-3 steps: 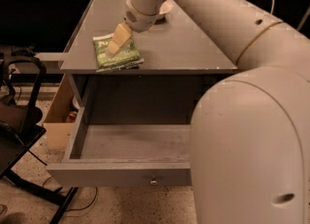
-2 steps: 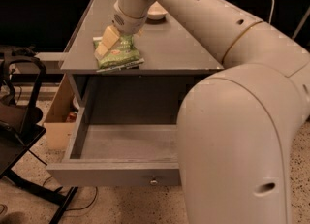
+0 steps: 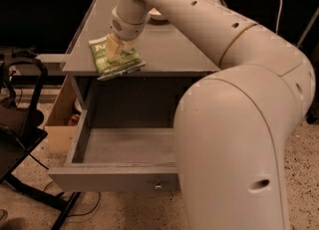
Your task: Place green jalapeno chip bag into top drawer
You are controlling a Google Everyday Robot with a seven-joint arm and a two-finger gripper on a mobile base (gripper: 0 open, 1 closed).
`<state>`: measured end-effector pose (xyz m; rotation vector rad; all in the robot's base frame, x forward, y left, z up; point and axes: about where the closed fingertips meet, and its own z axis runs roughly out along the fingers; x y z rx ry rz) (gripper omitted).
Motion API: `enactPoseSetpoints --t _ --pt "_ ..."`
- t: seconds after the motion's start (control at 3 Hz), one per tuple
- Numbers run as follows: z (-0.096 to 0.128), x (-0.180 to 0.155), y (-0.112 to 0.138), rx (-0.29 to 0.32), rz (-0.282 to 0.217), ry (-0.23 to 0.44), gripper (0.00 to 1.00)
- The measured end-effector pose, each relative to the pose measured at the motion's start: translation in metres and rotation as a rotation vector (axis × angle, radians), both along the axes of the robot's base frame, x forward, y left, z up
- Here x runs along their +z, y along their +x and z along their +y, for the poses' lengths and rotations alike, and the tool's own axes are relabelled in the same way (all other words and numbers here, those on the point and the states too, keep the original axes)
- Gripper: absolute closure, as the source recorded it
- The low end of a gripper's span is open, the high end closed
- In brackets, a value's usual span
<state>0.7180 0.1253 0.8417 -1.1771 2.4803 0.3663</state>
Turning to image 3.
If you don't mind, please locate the silver drawer knob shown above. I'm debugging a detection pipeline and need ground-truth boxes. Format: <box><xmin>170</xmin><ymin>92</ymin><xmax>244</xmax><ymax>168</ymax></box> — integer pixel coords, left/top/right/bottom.
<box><xmin>155</xmin><ymin>182</ymin><xmax>162</xmax><ymax>190</ymax></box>

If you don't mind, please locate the grey cabinet with top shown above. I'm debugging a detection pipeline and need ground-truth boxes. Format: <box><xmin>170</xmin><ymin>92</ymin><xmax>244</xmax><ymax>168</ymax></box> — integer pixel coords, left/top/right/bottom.
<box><xmin>63</xmin><ymin>0</ymin><xmax>218</xmax><ymax>112</ymax></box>

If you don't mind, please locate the cardboard box on floor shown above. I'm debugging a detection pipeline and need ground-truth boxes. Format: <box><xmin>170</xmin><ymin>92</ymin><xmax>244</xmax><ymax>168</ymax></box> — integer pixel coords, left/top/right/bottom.
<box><xmin>45</xmin><ymin>78</ymin><xmax>77</xmax><ymax>154</ymax></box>

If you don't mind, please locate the white paper bowl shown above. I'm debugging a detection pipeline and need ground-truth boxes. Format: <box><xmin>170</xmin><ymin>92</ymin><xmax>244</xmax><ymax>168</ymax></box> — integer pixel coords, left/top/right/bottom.
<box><xmin>149</xmin><ymin>8</ymin><xmax>166</xmax><ymax>21</ymax></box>

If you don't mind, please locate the black floor cable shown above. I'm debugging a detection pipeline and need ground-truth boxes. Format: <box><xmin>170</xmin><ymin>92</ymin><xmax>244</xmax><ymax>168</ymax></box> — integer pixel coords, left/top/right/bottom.
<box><xmin>43</xmin><ymin>179</ymin><xmax>102</xmax><ymax>218</ymax></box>

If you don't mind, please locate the green jalapeno chip bag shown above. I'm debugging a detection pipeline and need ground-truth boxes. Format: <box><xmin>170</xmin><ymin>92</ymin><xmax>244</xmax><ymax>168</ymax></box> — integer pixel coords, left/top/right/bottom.
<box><xmin>89</xmin><ymin>36</ymin><xmax>146</xmax><ymax>81</ymax></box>

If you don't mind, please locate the white cable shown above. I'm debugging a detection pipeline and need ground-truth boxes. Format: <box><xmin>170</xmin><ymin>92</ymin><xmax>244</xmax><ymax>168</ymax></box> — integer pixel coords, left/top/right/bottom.
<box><xmin>268</xmin><ymin>0</ymin><xmax>284</xmax><ymax>36</ymax></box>

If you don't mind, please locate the open grey top drawer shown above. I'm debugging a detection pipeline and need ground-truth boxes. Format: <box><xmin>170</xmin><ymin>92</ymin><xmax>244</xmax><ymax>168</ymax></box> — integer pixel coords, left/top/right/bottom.
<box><xmin>49</xmin><ymin>104</ymin><xmax>177</xmax><ymax>192</ymax></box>

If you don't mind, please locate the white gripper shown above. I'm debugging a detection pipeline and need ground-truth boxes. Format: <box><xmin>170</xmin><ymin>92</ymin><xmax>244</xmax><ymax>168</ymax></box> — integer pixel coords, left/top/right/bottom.
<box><xmin>106</xmin><ymin>8</ymin><xmax>146</xmax><ymax>61</ymax></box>

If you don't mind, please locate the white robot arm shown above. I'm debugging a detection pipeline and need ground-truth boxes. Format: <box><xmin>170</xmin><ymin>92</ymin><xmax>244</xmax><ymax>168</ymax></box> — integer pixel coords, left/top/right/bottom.
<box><xmin>113</xmin><ymin>0</ymin><xmax>315</xmax><ymax>230</ymax></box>

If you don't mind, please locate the black stand with tray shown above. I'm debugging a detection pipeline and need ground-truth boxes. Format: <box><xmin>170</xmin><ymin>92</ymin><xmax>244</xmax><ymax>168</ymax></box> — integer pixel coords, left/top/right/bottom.
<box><xmin>0</xmin><ymin>46</ymin><xmax>80</xmax><ymax>230</ymax></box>

